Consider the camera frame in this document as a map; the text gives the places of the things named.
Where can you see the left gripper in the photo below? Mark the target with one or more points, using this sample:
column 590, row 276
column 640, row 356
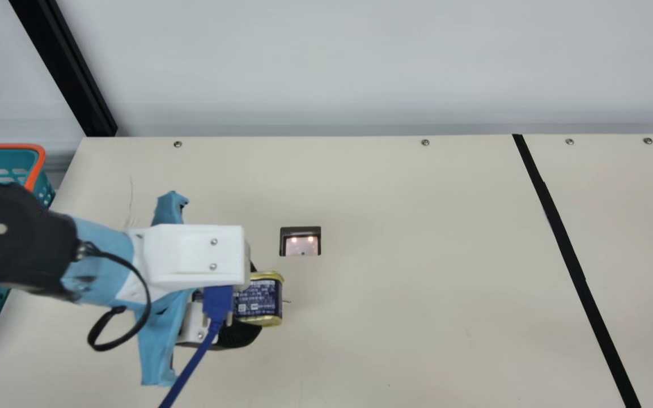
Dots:
column 100, row 243

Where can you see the rectangular gold tin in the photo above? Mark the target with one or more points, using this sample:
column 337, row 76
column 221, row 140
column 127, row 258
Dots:
column 258, row 297

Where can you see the small square scanner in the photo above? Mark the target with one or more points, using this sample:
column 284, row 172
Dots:
column 301, row 243

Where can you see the black strip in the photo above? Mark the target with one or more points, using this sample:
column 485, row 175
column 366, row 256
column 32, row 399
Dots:
column 564, row 243

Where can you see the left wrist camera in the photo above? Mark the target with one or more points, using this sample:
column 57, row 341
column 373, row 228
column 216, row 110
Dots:
column 190, row 255

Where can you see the black post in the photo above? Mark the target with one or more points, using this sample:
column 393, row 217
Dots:
column 66, row 68

